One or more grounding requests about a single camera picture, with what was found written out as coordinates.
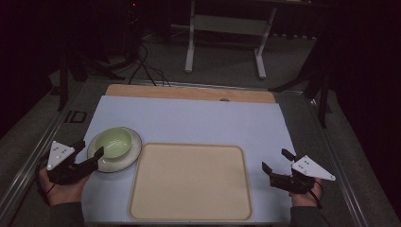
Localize green bowl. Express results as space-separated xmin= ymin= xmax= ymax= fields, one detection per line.
xmin=94 ymin=126 xmax=133 ymax=161

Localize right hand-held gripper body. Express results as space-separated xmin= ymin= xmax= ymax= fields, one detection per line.
xmin=269 ymin=154 xmax=337 ymax=195

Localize white plate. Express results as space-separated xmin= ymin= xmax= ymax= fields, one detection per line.
xmin=86 ymin=126 xmax=143 ymax=174

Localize aluminium frame rail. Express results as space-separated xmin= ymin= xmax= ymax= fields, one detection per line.
xmin=277 ymin=89 xmax=372 ymax=227
xmin=0 ymin=78 xmax=108 ymax=221

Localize wooden table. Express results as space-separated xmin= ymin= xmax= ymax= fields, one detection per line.
xmin=104 ymin=83 xmax=277 ymax=104

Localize white metal stand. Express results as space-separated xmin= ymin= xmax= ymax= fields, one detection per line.
xmin=183 ymin=0 xmax=279 ymax=80

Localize white table mat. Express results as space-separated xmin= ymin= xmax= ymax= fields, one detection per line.
xmin=80 ymin=95 xmax=296 ymax=225

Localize person's left hand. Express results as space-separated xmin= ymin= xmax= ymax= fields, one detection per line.
xmin=39 ymin=171 xmax=92 ymax=207

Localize person's right hand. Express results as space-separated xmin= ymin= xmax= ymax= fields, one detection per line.
xmin=288 ymin=178 xmax=323 ymax=208

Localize black tripod stand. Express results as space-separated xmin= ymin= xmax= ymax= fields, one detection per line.
xmin=268 ymin=41 xmax=335 ymax=129
xmin=50 ymin=37 xmax=127 ymax=112

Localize beige tray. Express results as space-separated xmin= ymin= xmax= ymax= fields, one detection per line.
xmin=127 ymin=142 xmax=253 ymax=222

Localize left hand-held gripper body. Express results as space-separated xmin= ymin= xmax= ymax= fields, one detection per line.
xmin=45 ymin=140 xmax=95 ymax=186

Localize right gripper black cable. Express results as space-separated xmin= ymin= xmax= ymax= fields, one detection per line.
xmin=301 ymin=179 xmax=324 ymax=210

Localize black floor cables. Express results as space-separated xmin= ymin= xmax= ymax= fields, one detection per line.
xmin=127 ymin=43 xmax=172 ymax=88

